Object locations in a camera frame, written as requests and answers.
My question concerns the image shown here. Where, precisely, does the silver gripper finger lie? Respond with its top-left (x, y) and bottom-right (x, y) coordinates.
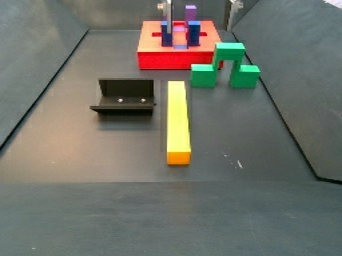
top-left (227, 0), bottom-right (243, 30)
top-left (157, 0), bottom-right (172, 33)

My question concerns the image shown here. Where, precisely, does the long yellow block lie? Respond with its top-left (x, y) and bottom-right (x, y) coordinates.
top-left (167, 81), bottom-right (191, 165)

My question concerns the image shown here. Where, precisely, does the red slotted board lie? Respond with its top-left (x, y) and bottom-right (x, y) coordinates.
top-left (136, 20), bottom-right (220, 70)

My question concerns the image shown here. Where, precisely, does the purple U-shaped block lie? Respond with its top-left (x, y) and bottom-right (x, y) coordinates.
top-left (174, 5), bottom-right (196, 32)

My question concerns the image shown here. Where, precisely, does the blue U-shaped block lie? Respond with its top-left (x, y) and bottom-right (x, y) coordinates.
top-left (160, 21), bottom-right (200, 49)

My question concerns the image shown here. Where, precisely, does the green arch block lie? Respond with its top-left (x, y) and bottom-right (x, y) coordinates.
top-left (190, 42), bottom-right (260, 88)

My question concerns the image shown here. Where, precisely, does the black angle bracket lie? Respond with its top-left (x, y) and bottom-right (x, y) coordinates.
top-left (89, 78), bottom-right (155, 114)

